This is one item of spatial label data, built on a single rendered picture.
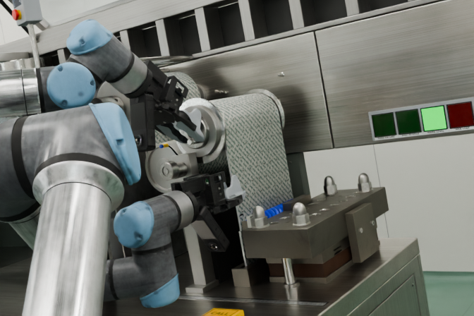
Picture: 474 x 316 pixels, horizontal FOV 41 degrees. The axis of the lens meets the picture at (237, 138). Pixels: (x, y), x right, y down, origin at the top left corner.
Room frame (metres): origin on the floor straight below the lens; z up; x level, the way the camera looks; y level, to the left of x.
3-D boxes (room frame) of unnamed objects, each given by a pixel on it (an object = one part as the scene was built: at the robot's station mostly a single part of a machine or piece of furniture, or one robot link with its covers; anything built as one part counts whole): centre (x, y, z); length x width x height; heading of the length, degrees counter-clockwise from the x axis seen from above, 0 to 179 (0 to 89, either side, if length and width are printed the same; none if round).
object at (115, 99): (1.55, 0.30, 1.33); 0.06 x 0.06 x 0.06; 54
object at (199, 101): (1.42, 0.08, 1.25); 0.15 x 0.01 x 0.15; 54
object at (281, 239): (1.44, -0.16, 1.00); 0.40 x 0.16 x 0.06; 144
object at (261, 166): (1.49, -0.04, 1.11); 0.23 x 0.01 x 0.18; 144
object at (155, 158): (1.59, 0.11, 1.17); 0.26 x 0.12 x 0.12; 144
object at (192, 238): (1.41, 0.14, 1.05); 0.06 x 0.05 x 0.31; 144
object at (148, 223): (1.17, 0.19, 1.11); 0.11 x 0.08 x 0.09; 144
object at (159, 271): (1.17, 0.21, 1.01); 0.11 x 0.08 x 0.11; 85
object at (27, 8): (1.77, 0.51, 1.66); 0.07 x 0.07 x 0.10; 39
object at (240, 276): (1.48, -0.04, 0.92); 0.28 x 0.04 x 0.04; 144
